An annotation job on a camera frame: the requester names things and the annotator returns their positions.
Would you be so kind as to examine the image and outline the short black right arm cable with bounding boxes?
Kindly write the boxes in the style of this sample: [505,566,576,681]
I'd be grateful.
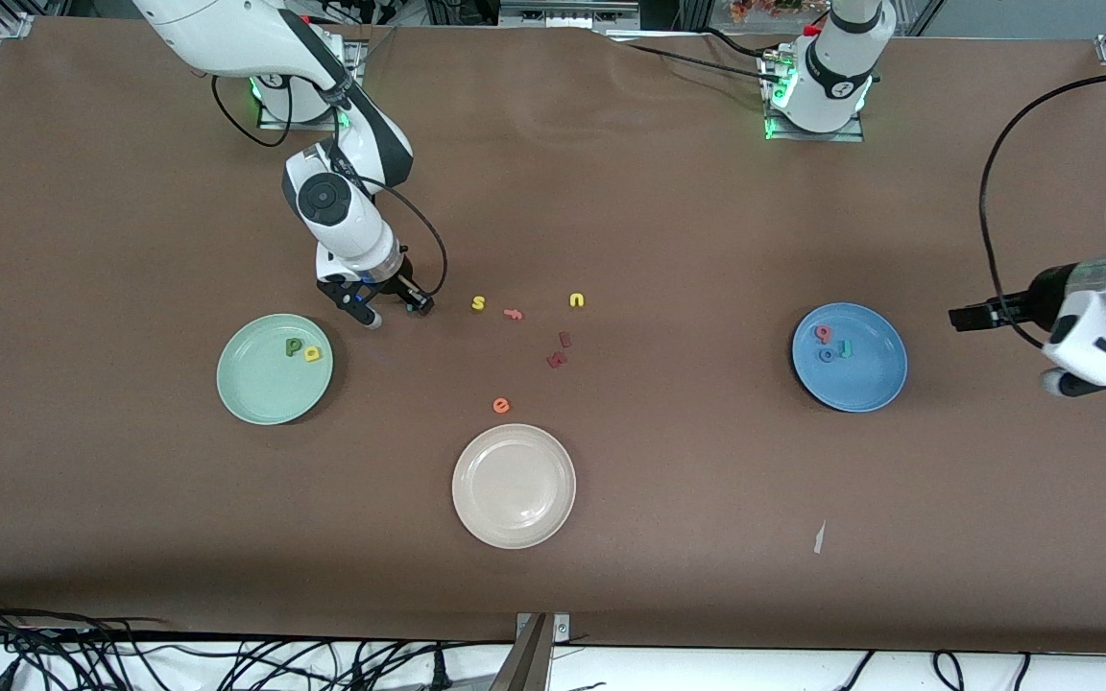
[327,86,448,300]

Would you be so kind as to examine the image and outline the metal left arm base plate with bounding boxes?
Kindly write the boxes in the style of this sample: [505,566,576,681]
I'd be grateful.
[764,53,867,144]

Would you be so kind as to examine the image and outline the tangled black cable bundle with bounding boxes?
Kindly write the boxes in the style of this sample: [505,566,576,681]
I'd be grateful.
[0,593,516,691]

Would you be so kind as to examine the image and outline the beige plate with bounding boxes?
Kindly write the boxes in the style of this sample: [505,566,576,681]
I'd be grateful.
[451,423,577,550]

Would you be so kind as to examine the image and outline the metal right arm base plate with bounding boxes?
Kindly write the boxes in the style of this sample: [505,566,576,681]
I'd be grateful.
[257,38,364,131]

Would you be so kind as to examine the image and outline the orange artificial flowers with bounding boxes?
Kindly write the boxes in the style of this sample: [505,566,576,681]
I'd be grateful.
[731,0,804,22]

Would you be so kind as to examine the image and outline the metal table edge bracket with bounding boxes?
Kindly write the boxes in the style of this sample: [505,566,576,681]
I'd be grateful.
[512,611,571,691]

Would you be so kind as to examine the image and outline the long black arm cable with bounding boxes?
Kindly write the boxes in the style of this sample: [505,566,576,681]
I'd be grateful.
[210,75,295,149]
[978,72,1106,348]

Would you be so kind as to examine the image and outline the green plate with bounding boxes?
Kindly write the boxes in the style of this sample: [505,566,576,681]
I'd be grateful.
[216,314,334,426]

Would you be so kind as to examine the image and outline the silver equipment frame rail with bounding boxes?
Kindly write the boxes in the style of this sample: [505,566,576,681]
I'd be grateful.
[500,0,640,25]

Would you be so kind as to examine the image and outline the long black left arm cable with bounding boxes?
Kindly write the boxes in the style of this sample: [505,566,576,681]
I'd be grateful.
[978,72,1106,348]

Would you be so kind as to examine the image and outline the long black right arm cable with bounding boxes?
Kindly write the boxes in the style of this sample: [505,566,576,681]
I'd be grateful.
[210,75,295,149]

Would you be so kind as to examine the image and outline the blue plate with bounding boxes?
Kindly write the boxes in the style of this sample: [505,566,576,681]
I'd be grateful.
[792,302,908,414]

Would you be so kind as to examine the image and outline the thin black power cable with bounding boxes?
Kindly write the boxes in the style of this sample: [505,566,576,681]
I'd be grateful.
[611,27,789,87]

